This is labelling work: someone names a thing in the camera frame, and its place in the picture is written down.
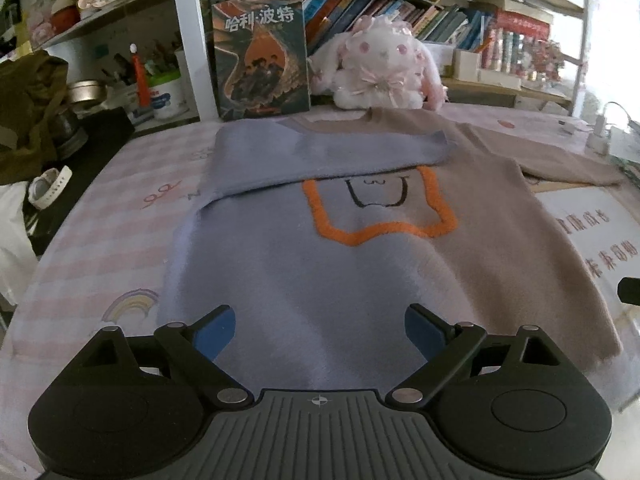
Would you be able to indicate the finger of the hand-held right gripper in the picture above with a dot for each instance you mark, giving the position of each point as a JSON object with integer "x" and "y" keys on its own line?
{"x": 631, "y": 291}

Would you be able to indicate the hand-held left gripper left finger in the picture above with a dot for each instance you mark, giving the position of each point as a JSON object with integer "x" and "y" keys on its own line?
{"x": 217, "y": 332}

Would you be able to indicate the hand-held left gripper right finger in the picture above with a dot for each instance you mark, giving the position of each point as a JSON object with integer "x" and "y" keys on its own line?
{"x": 422, "y": 332}

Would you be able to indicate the lavender and beige sweater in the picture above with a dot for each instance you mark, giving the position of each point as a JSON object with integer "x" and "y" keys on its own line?
{"x": 350, "y": 270}

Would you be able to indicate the pink checked printed desk mat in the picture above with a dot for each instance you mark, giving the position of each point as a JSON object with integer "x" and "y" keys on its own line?
{"x": 115, "y": 240}

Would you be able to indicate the white charger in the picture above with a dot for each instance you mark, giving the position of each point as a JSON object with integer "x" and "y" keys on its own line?
{"x": 599, "y": 135}

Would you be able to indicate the white wrist watch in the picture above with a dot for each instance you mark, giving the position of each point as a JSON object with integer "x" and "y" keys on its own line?
{"x": 50, "y": 187}

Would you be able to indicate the white plastic bag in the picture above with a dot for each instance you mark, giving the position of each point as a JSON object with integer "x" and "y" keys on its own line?
{"x": 15, "y": 240}

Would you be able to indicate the white cup with green rim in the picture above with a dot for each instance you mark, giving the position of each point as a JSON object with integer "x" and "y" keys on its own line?
{"x": 169, "y": 97}

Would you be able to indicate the small white box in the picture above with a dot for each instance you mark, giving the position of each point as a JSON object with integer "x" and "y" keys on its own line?
{"x": 467, "y": 66}

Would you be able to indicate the round metal tin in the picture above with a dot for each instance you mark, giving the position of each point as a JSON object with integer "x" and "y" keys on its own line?
{"x": 87, "y": 95}

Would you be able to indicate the white pink plush bunny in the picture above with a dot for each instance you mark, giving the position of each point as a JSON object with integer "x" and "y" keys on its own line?
{"x": 375, "y": 65}

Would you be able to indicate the large dark illustrated book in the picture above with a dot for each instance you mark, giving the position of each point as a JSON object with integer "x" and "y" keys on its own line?
{"x": 260, "y": 55}

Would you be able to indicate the bundle of pens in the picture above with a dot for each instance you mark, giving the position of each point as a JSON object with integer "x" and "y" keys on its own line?
{"x": 150, "y": 60}

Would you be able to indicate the red patterned box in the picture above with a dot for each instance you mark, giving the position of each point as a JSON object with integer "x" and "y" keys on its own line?
{"x": 522, "y": 22}

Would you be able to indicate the dark olive bag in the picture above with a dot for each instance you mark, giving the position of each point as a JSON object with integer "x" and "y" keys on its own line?
{"x": 27, "y": 110}

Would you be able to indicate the row of upright books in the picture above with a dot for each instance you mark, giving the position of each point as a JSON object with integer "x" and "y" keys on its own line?
{"x": 400, "y": 15}

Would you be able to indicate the red and white figurine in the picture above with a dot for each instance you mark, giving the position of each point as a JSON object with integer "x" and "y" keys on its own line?
{"x": 65, "y": 12}

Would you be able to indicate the white metal shelf frame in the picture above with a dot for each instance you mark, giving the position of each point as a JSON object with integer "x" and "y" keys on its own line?
{"x": 187, "y": 35}

